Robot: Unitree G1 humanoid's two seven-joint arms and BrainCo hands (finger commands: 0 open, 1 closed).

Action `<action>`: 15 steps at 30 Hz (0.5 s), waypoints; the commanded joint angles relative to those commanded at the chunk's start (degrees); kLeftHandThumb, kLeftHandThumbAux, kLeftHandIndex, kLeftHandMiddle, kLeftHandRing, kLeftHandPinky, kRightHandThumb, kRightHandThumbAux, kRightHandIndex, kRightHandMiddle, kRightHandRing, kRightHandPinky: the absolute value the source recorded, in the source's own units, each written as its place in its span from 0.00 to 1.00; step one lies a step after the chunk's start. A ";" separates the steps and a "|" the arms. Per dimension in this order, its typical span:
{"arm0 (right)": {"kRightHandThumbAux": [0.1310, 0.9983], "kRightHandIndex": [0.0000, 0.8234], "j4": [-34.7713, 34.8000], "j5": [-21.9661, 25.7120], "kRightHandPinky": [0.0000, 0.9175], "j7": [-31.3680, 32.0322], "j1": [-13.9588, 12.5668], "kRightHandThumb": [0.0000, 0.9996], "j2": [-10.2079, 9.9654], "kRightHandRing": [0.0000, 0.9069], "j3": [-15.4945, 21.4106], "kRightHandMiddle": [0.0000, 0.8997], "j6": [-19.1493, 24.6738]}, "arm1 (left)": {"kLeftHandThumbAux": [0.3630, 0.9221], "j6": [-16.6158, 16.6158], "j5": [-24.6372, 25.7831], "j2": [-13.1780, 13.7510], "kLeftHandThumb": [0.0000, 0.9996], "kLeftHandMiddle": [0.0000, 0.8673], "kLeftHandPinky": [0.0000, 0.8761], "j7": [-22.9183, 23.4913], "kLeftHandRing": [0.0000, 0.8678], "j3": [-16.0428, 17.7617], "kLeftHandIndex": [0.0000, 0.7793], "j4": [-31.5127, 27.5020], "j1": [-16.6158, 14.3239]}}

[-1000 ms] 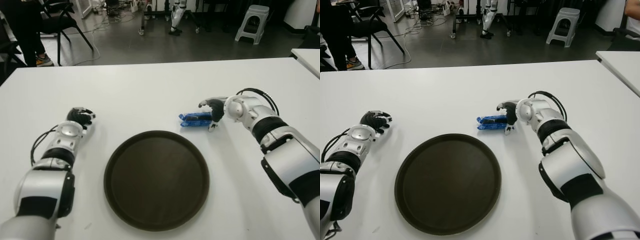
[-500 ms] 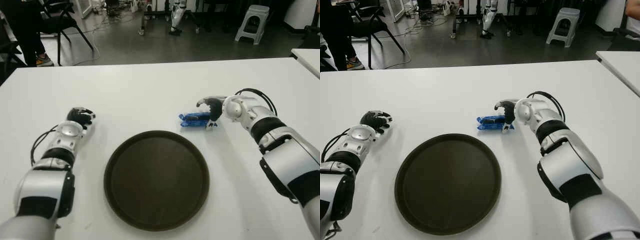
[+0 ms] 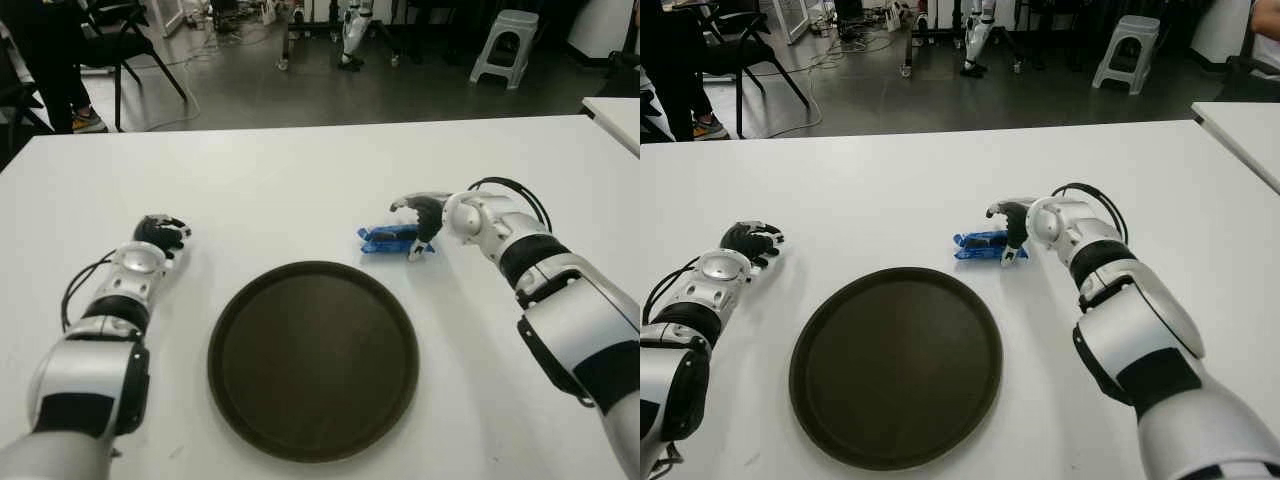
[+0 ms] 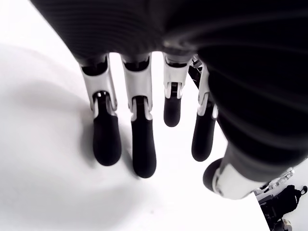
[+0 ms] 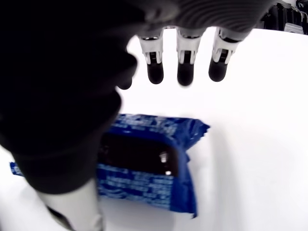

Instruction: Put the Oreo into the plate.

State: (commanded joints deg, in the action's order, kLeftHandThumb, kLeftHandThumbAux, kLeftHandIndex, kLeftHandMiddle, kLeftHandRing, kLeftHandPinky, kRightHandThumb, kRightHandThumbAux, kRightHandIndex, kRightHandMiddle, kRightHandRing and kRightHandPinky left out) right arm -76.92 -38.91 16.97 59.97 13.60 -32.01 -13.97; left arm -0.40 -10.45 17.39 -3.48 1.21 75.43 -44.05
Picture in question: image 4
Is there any standing person in black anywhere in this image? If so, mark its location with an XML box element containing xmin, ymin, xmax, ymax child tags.
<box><xmin>275</xmin><ymin>184</ymin><xmax>308</xmax><ymax>215</ymax></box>

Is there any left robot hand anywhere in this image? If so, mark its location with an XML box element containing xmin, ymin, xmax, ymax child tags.
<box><xmin>30</xmin><ymin>0</ymin><xmax>308</xmax><ymax>200</ymax></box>

